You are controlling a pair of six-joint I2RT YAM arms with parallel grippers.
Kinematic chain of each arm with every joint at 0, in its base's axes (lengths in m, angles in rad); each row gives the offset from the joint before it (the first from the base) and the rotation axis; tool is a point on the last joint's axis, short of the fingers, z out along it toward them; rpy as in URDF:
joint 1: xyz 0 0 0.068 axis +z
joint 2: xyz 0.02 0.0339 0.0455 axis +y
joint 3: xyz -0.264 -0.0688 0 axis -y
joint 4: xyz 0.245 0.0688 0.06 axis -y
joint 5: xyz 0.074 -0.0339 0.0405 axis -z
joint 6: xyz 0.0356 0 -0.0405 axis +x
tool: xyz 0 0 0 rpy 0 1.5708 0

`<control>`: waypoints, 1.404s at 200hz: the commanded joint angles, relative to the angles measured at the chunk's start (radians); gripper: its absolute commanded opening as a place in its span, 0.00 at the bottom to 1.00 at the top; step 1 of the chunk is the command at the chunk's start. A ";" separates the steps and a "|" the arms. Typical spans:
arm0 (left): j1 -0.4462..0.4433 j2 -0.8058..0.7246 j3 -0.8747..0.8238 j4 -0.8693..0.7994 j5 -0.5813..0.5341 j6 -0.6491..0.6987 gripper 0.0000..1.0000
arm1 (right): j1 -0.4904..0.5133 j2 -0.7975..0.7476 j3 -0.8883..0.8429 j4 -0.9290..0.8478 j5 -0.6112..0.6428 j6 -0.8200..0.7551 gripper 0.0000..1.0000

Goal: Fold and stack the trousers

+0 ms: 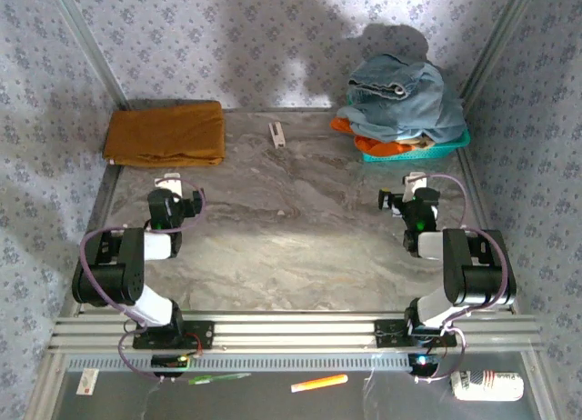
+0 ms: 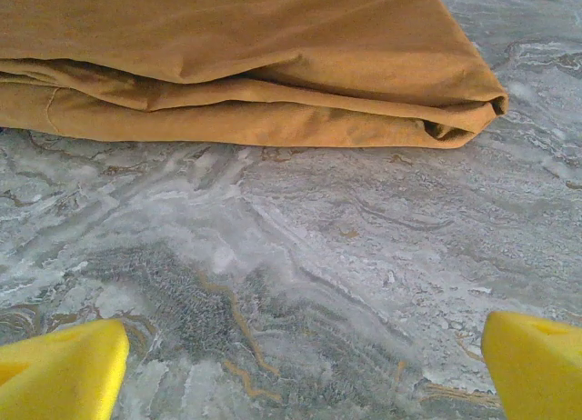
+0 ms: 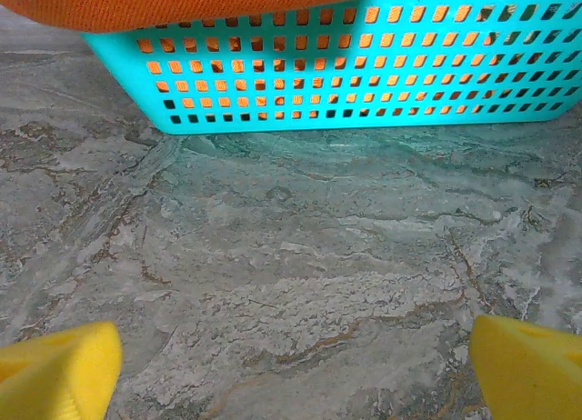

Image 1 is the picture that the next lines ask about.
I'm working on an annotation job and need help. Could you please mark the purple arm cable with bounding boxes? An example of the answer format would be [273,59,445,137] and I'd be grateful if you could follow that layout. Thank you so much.
[411,173,511,385]
[79,177,206,385]

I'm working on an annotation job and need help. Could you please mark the small white plastic block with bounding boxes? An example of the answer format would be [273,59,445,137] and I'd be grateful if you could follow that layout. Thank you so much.
[267,122,286,149]

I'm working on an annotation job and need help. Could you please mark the teal plastic basket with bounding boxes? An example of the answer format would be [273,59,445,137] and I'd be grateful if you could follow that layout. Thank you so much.
[361,127,472,164]

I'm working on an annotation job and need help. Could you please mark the thin red wire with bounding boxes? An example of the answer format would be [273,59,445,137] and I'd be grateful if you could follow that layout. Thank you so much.
[183,332,205,356]

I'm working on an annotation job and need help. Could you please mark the black left controller box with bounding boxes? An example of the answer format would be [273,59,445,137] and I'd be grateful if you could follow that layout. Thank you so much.
[150,354,189,378]

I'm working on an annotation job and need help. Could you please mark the small white red card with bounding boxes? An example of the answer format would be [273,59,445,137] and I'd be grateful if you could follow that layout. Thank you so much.
[75,367,101,396]

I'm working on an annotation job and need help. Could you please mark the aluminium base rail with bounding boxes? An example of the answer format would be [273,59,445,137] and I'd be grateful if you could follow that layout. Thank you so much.
[47,311,546,354]

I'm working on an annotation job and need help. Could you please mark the grey slotted cable duct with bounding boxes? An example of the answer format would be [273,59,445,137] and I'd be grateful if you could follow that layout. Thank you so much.
[65,352,411,374]

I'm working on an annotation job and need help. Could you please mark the black controller box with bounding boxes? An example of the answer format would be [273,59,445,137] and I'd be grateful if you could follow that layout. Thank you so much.
[406,353,440,376]
[150,354,189,378]

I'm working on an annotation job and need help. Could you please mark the black right controller box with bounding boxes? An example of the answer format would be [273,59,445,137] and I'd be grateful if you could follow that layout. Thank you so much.
[406,353,440,376]

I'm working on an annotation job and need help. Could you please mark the green pen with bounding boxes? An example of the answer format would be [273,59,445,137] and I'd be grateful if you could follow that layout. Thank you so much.
[187,372,253,386]

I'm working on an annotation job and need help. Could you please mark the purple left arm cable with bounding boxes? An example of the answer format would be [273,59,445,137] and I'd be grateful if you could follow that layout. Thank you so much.
[79,177,206,385]

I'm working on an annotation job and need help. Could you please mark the beige garment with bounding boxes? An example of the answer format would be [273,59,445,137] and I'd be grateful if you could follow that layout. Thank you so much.
[399,135,438,152]

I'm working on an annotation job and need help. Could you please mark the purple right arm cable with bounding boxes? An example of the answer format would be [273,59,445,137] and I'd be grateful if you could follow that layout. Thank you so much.
[411,173,511,385]

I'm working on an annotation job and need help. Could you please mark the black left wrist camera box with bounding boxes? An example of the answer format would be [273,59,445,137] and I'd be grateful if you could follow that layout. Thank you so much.
[181,189,205,215]

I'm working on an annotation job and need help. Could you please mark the orange marker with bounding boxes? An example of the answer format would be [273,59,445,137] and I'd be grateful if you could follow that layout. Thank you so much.
[290,373,350,395]

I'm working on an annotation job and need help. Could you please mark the orange garment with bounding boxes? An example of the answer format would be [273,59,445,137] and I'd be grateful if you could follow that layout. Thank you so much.
[329,115,413,158]

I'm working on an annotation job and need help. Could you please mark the aluminium frame post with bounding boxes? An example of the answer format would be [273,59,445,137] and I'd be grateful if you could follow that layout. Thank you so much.
[47,0,130,111]
[457,0,542,104]

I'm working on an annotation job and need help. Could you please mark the light blue trousers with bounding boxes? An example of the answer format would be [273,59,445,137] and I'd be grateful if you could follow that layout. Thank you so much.
[336,67,467,145]

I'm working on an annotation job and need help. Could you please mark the folded brown trousers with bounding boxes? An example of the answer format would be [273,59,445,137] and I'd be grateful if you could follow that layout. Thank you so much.
[102,100,227,168]

